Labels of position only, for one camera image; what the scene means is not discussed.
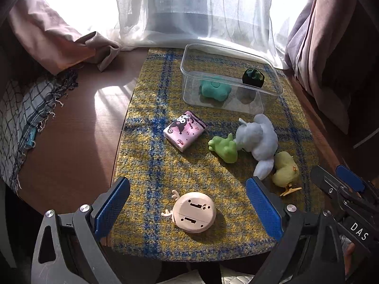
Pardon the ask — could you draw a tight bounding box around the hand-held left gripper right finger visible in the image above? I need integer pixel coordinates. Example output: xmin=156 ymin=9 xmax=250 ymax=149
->
xmin=246 ymin=176 xmax=347 ymax=284

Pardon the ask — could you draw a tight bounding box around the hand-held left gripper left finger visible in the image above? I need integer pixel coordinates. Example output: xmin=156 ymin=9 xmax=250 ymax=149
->
xmin=31 ymin=176 xmax=131 ymax=284

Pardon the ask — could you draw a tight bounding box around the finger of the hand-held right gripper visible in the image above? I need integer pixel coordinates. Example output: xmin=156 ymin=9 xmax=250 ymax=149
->
xmin=335 ymin=165 xmax=379 ymax=204
xmin=310 ymin=166 xmax=345 ymax=210

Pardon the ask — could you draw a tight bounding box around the yellow chick toy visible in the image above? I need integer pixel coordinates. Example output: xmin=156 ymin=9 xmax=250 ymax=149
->
xmin=272 ymin=151 xmax=302 ymax=197

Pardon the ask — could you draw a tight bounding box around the white plush toy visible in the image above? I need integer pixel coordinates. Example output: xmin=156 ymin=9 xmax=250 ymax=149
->
xmin=235 ymin=114 xmax=279 ymax=181

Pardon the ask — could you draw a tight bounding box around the beige round deer toy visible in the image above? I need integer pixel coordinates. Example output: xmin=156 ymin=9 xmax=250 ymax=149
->
xmin=161 ymin=191 xmax=217 ymax=234

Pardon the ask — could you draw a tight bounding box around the green frog toy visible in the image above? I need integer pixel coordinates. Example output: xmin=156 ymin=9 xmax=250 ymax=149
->
xmin=208 ymin=134 xmax=238 ymax=164

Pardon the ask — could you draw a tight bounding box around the pink tissue pack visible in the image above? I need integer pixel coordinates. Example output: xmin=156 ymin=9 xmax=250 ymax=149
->
xmin=164 ymin=110 xmax=207 ymax=152

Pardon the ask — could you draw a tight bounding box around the clear plastic container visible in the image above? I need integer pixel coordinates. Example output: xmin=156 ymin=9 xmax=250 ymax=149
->
xmin=180 ymin=43 xmax=283 ymax=116

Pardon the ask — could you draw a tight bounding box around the yellow blue plaid mat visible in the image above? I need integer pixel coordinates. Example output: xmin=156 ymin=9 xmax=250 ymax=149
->
xmin=108 ymin=47 xmax=319 ymax=262

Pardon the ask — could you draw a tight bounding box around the white quilted cloth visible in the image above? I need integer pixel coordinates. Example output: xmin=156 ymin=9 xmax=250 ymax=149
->
xmin=173 ymin=269 xmax=255 ymax=284

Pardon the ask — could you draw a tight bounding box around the black and green toy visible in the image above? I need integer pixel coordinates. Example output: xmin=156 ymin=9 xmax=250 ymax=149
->
xmin=242 ymin=68 xmax=265 ymax=88

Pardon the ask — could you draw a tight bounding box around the teal flower toy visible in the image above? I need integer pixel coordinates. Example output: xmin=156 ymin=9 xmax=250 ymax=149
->
xmin=199 ymin=76 xmax=231 ymax=102

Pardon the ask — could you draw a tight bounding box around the mauve curtain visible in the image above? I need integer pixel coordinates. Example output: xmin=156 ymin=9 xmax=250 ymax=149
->
xmin=284 ymin=0 xmax=365 ymax=135

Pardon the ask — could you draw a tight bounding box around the grey plaid fringed scarf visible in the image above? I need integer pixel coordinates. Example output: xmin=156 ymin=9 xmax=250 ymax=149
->
xmin=0 ymin=68 xmax=80 ymax=191

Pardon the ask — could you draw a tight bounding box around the pink curtain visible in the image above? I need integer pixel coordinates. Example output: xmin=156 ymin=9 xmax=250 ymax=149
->
xmin=7 ymin=0 xmax=122 ymax=76

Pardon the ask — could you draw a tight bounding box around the white sheer curtain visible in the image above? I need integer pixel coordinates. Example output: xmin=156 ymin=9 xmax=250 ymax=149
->
xmin=114 ymin=0 xmax=292 ymax=70

